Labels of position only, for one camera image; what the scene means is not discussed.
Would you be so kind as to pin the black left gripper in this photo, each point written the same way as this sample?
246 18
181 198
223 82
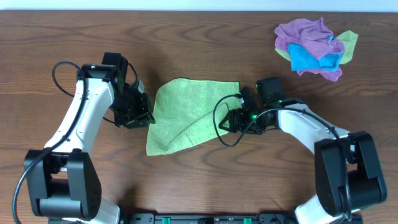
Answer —
145 107

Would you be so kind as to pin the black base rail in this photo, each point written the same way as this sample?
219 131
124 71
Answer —
264 218

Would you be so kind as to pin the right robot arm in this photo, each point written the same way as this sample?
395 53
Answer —
348 174

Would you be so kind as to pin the light green microfiber cloth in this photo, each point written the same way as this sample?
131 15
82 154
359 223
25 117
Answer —
184 111

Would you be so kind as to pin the purple microfiber cloth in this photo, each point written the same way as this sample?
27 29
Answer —
299 30

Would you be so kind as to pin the blue microfiber cloth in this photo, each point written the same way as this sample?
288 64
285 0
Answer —
321 54

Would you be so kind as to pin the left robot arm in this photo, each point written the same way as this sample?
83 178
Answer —
62 182

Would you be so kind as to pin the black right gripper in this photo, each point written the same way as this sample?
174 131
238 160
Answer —
232 127

